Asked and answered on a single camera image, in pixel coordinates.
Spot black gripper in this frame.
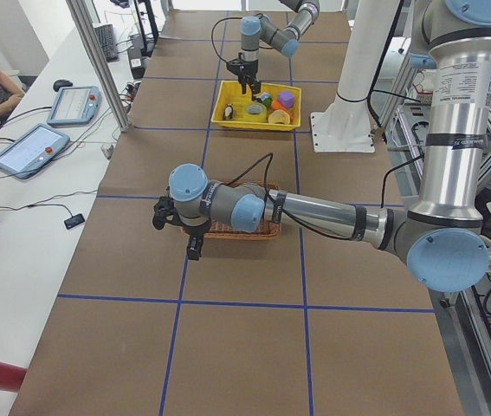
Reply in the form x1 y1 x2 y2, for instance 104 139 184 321
226 53 261 101
152 196 175 230

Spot yellow tape roll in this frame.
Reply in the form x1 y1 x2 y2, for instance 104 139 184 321
243 102 268 123

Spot yellow woven basket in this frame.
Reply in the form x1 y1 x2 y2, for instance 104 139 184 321
211 81 302 131

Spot brown wicker basket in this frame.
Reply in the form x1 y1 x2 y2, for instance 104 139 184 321
176 180 281 241

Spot orange toy carrot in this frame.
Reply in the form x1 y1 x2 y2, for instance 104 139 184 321
271 100 287 110

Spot small panda figurine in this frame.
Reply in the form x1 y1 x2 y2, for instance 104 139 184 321
223 103 235 120

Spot purple foam cube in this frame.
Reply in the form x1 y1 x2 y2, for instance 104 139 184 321
277 89 295 108

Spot toy croissant bread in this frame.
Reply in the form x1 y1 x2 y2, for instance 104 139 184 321
268 109 292 126

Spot small black device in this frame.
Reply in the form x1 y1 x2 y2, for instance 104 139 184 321
64 213 85 230

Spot black box with label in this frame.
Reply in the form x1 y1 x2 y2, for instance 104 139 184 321
126 46 148 80

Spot far teach pendant tablet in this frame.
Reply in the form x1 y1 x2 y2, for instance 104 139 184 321
47 86 101 127

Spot teach pendant tablet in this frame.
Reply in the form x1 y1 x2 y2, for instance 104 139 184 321
0 124 69 179
47 86 101 127

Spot near teach pendant tablet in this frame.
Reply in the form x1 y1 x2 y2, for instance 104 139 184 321
0 124 69 179

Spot black keyboard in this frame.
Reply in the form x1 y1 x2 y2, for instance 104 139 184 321
94 23 119 62

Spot black computer mouse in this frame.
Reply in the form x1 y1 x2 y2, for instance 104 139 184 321
53 79 73 92

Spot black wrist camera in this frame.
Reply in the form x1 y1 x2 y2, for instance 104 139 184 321
186 235 204 261

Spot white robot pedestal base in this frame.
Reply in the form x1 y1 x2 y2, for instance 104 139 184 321
310 0 402 153

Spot aluminium frame post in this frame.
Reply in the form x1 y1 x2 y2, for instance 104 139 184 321
66 0 130 133

